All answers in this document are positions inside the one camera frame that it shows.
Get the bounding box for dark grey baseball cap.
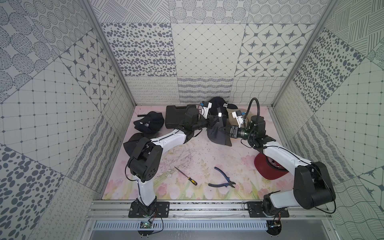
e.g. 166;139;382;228
123;133;158;156

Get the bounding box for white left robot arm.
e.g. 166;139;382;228
123;106;225;212

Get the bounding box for black plastic tool case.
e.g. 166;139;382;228
165;105;196;129

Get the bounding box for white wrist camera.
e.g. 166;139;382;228
200;101;212;119
230;110;245;128

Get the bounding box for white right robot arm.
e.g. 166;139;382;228
226;111;336;216

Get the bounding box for yellow handled screwdriver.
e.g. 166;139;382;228
175;167;198;186

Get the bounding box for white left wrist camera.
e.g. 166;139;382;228
200;101;212;119

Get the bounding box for beige baseball cap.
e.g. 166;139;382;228
227;109;253;128

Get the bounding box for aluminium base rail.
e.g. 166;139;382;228
85;199;301;232

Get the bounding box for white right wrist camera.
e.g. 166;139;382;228
230;110;245;128

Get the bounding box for blue handled pliers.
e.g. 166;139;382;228
208;166;237;189

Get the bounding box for dark red baseball cap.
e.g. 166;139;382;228
254;153;289;180

